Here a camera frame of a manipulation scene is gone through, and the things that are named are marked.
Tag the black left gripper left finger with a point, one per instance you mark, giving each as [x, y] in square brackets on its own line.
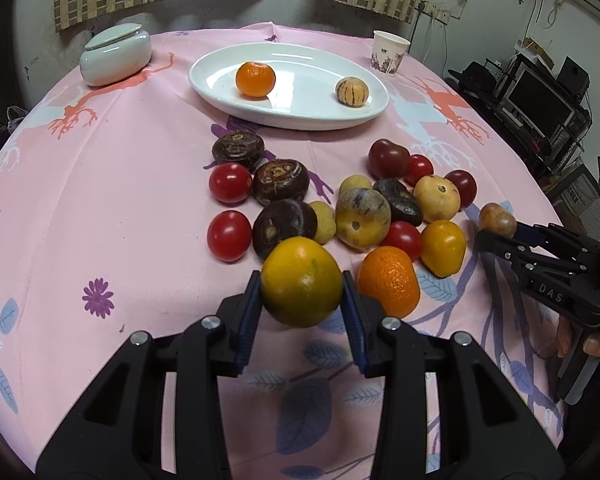
[153, 411]

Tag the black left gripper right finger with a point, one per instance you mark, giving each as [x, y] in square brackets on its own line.
[486, 430]

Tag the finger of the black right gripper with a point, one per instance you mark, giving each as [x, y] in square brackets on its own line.
[520, 253]
[556, 239]

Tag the small brown speckled fruit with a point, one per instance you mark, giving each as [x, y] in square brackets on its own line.
[495, 218]

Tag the yellow tomato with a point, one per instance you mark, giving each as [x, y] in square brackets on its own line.
[443, 248]

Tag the dark red small plum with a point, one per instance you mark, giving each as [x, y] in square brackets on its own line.
[466, 185]

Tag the yellow round pepino fruit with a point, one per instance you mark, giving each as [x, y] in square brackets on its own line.
[438, 198]

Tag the dark water chestnut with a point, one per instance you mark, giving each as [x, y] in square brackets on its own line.
[403, 204]
[240, 147]
[279, 221]
[280, 179]

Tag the orange mandarin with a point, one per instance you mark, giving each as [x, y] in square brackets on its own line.
[387, 274]

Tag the small red cherry tomato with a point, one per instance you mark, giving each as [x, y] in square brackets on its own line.
[418, 166]

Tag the large yellow purple pepino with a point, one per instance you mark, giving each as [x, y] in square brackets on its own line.
[363, 218]

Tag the large dark red plum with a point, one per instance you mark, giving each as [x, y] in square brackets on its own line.
[387, 159]

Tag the yellow-green orange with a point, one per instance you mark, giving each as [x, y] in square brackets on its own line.
[301, 283]

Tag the orange tangerine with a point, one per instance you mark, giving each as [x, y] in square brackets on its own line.
[255, 80]

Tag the person's right hand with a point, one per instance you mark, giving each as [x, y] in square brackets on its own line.
[564, 340]

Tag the black monitor on shelf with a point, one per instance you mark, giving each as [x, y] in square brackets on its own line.
[535, 101]

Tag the small yellow longan upper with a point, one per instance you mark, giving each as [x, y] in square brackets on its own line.
[352, 185]

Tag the small yellow longan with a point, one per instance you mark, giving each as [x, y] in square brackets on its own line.
[326, 222]
[352, 185]

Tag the small yellow longan left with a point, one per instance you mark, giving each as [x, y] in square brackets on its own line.
[326, 222]

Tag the striped tan melon fruit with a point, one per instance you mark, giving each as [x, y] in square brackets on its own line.
[352, 92]

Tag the patterned paper cup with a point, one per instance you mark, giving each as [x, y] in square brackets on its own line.
[388, 51]

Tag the pink printed tablecloth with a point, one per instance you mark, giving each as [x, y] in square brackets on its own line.
[104, 211]

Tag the white oval plate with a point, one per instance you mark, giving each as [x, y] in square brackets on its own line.
[304, 96]

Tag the white lidded ceramic jar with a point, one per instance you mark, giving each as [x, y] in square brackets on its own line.
[114, 54]

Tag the wall power socket strip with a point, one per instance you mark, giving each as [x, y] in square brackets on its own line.
[437, 11]

